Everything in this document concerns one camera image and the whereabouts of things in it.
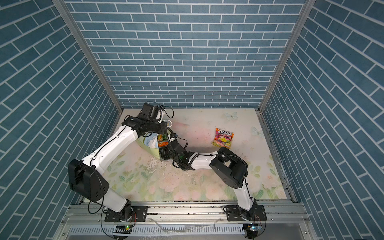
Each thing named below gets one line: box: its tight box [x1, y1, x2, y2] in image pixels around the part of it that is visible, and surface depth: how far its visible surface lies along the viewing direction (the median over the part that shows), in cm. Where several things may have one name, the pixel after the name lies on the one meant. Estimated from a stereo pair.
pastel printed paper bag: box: [135, 133, 173, 162], surface depth 81 cm
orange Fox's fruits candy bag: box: [211, 128, 235, 149], surface depth 101 cm
